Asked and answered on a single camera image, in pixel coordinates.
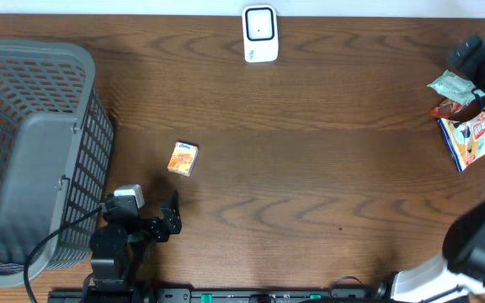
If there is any grey plastic shopping basket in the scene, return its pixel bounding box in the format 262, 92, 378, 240
0, 40, 114, 288

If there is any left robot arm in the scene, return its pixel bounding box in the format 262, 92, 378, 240
82, 189, 182, 302

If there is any orange tissue pack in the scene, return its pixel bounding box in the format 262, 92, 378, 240
167, 141, 199, 177

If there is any yellow snack chips bag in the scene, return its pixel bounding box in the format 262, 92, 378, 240
438, 110, 485, 172

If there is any red Top chocolate bar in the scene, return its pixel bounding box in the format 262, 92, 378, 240
430, 98, 465, 119

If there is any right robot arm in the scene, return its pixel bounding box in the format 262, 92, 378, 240
381, 35, 485, 303

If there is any white barcode scanner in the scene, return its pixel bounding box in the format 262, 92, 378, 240
242, 5, 280, 63

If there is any mint green wipes packet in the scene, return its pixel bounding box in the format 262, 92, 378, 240
427, 70, 485, 105

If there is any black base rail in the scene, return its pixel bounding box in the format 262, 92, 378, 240
47, 288, 386, 303

